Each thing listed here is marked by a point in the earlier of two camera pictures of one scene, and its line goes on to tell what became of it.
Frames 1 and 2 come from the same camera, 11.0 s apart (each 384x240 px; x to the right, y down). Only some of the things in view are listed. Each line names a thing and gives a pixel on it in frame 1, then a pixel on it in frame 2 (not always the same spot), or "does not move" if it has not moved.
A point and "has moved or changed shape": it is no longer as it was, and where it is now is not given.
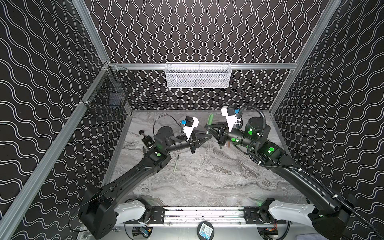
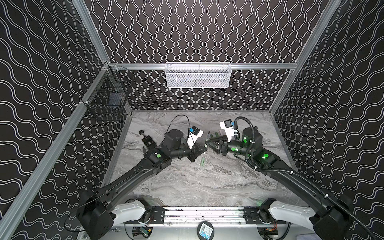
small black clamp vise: [147, 139] does not move
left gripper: [192, 141] -> [193, 153]
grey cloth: [310, 236] does not move
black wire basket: [107, 99] does not move
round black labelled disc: [205, 230] does not move
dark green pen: [208, 129] has moved or changed shape
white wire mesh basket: [198, 74] does not move
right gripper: [223, 134] -> [223, 146]
